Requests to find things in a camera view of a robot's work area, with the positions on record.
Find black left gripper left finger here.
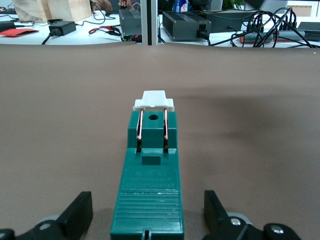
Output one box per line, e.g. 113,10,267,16
0,191,94,240

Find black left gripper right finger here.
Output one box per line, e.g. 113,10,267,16
202,189,308,240

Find green load switch white handle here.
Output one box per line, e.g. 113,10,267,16
109,89,185,240

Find circuit board red LED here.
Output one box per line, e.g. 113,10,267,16
121,33,143,43

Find black power adapter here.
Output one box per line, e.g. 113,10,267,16
48,20,77,37

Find red black clip leads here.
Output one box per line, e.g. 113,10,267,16
88,24,123,37

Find large black power supply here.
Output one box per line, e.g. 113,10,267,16
162,10,212,41

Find red paper sheet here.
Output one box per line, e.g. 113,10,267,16
0,27,40,38

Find small black power supply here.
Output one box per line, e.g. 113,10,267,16
118,8,142,36

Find flat black box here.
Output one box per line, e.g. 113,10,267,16
296,21,320,42

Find wooden crate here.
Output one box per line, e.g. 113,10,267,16
11,0,92,24

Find blue printed carton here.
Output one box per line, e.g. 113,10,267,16
172,0,191,13

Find black cable bundle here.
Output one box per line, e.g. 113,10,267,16
229,6,315,49

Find aluminium camera post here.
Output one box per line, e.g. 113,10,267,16
139,0,160,46

